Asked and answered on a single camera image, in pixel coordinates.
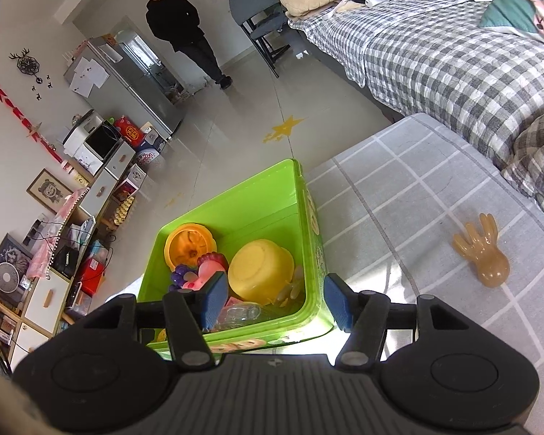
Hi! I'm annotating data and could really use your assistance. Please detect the pink chicken squeeze toy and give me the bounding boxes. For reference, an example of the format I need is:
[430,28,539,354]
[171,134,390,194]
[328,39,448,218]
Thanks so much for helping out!
[182,252,229,291]

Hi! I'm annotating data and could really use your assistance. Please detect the purple grape toy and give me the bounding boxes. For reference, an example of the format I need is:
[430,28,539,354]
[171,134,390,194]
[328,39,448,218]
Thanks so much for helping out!
[169,264,198,292]

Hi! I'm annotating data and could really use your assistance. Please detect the clear capsule egg toy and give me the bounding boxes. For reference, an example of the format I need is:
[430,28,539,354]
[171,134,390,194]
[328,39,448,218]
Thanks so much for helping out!
[213,302,261,331]

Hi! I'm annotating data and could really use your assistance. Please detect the orange pumpkin half toy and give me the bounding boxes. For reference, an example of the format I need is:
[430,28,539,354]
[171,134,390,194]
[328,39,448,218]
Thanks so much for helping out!
[164,223,217,272]

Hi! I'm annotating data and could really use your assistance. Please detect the tan octopus toy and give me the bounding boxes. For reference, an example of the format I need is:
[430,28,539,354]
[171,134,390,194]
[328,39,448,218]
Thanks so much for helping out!
[275,265,305,307]

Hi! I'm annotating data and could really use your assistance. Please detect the yellow bell pepper toy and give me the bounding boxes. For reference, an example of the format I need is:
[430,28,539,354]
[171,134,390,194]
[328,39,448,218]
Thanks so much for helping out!
[228,239,294,306]

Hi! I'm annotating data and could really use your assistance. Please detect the grey checked table cloth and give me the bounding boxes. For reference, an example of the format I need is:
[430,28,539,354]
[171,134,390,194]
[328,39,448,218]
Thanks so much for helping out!
[305,114,544,434]

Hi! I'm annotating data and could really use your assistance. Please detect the amber rubber hand toy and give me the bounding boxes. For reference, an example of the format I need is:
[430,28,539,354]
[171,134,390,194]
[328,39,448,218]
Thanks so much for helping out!
[452,213,510,289]

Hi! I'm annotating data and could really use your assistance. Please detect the green plastic cookie box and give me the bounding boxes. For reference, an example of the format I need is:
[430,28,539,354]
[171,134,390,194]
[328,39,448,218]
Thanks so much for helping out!
[137,159,334,353]

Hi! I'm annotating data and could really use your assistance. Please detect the white drawer cabinet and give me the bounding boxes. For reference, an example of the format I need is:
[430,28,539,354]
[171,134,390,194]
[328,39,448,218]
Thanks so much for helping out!
[0,141,135,367]

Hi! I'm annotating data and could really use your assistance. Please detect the small white fan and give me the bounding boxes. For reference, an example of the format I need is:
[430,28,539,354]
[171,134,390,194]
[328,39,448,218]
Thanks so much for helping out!
[0,261,20,294]

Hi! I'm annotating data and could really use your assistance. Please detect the framed bear picture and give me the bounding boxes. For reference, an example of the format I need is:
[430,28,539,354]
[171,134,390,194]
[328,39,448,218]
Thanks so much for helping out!
[26,169,72,214]

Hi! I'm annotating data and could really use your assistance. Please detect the red gift box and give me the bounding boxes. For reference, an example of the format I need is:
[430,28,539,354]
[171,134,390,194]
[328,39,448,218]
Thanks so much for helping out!
[113,116,145,148]

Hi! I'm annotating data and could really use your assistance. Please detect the silver refrigerator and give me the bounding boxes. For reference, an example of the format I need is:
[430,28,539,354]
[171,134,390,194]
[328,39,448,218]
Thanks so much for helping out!
[63,36,185,140]

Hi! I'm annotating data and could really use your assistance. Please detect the grey plaid blanket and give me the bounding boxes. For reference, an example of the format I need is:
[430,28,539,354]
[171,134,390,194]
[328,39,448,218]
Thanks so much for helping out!
[288,0,544,232]

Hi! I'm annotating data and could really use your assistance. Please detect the person in black clothes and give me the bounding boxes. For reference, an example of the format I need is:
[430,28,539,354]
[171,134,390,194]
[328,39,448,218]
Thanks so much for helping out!
[145,0,233,90]

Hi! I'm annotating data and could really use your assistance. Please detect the dark folding chair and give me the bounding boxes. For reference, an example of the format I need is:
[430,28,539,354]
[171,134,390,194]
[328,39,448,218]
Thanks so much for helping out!
[229,0,291,78]

